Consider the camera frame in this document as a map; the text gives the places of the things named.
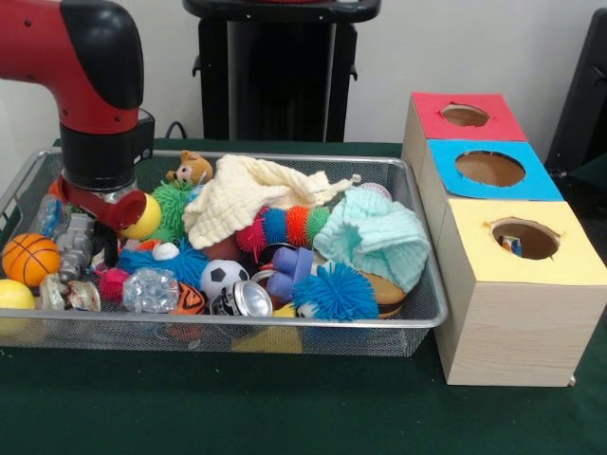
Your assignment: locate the cream knitted cloth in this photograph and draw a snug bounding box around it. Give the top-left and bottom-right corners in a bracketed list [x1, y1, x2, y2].
[182, 154, 362, 250]

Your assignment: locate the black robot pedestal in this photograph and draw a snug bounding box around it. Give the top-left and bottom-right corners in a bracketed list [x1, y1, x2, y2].
[182, 0, 383, 143]

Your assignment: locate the small soccer ball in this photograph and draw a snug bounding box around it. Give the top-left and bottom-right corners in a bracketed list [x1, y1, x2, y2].
[199, 259, 250, 300]

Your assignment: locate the small green spiky ball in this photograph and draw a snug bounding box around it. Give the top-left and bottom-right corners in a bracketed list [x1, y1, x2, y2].
[151, 182, 196, 243]

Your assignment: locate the wooden three-hole sorting box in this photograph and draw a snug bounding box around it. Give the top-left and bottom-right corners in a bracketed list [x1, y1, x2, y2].
[400, 91, 607, 388]

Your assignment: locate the crushed silver can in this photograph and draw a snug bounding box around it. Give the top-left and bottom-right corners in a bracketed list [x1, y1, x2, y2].
[210, 281, 274, 318]

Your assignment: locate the dark green tablecloth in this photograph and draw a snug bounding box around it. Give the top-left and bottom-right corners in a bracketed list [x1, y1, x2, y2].
[0, 136, 607, 455]

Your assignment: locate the brown plush animal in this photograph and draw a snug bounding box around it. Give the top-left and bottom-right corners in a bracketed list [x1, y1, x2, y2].
[165, 150, 214, 185]

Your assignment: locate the wire mesh bin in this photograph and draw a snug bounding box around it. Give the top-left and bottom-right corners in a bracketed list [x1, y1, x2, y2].
[0, 146, 450, 360]

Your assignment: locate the multicolour spiky caterpillar toy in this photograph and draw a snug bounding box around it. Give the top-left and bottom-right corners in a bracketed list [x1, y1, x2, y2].
[235, 204, 332, 252]

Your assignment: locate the orange basketball toy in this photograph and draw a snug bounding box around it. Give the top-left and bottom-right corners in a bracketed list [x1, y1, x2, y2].
[2, 233, 62, 288]

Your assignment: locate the silver toy robot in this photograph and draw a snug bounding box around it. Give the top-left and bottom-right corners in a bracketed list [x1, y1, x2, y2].
[56, 212, 97, 284]

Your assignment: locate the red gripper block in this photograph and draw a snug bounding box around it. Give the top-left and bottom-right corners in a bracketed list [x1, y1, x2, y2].
[57, 177, 148, 268]

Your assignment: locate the mint knitted cloth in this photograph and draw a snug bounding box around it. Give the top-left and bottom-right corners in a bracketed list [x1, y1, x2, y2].
[312, 188, 432, 291]

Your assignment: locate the blue spiky rubber ball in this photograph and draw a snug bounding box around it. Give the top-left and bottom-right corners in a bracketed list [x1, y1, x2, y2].
[291, 262, 379, 323]
[117, 239, 210, 290]

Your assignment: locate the yellow plastic ball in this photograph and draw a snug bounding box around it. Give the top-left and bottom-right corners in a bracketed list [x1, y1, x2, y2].
[0, 279, 37, 310]
[121, 193, 164, 240]

